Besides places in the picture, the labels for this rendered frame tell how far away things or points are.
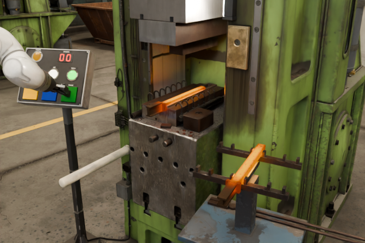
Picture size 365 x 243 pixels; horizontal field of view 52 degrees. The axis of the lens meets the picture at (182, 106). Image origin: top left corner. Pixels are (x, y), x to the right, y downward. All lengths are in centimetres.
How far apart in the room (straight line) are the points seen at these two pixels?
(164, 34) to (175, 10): 12
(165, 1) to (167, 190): 83
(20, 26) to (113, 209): 420
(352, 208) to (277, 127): 149
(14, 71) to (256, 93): 92
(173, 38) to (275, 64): 42
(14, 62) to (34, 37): 494
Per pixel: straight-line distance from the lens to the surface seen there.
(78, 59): 189
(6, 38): 158
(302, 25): 181
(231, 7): 150
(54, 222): 272
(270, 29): 149
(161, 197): 179
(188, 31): 161
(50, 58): 196
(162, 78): 193
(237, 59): 154
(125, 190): 220
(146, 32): 163
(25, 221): 279
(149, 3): 160
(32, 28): 642
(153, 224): 193
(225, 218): 149
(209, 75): 206
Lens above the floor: 156
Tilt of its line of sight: 20 degrees down
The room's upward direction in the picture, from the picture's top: straight up
